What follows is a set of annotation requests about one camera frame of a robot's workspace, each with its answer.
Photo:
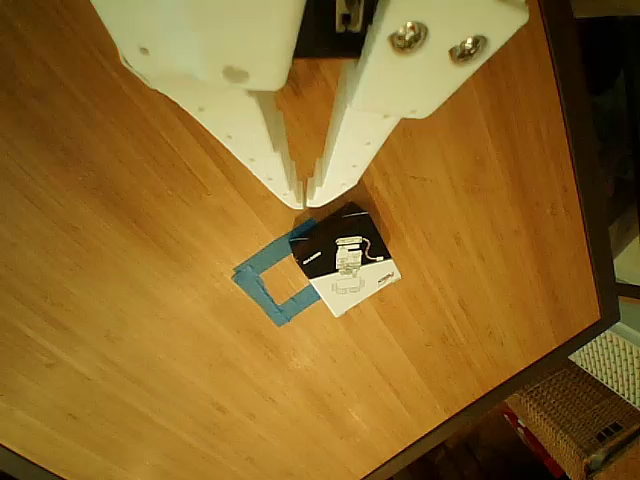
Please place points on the red box beside basket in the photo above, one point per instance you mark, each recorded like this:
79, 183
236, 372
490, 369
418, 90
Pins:
515, 420

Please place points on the white wall heater grille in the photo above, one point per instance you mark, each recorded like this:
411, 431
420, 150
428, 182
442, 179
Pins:
610, 360

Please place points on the brown wicker basket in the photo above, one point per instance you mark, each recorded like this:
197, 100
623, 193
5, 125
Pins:
555, 415

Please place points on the blue tape square target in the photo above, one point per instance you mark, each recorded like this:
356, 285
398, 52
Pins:
260, 296

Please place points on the black and white cardboard box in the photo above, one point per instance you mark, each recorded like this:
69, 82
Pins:
340, 250

